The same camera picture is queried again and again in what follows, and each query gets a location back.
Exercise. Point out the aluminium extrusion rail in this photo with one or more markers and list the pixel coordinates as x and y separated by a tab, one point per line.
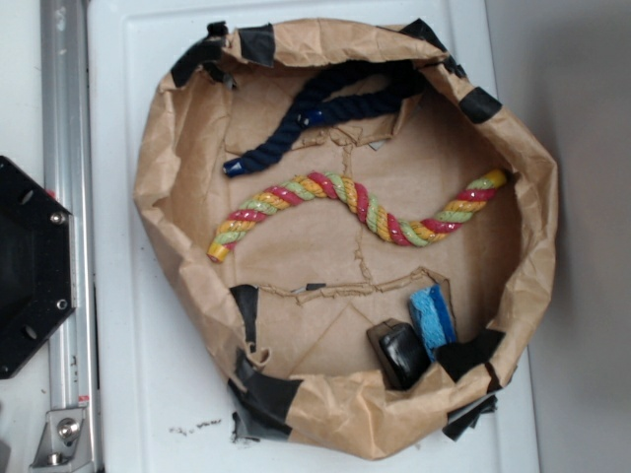
73	348

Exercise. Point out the black taped block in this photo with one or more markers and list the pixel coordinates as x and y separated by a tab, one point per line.
400	351

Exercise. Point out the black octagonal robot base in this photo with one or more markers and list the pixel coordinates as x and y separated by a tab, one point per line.
36	272

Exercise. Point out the metal corner bracket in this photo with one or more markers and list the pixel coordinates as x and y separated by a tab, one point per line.
66	444

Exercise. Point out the brown paper bag bin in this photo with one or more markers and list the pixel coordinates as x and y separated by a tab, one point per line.
300	181

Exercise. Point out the blue sponge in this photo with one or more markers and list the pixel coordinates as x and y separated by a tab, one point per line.
431	319

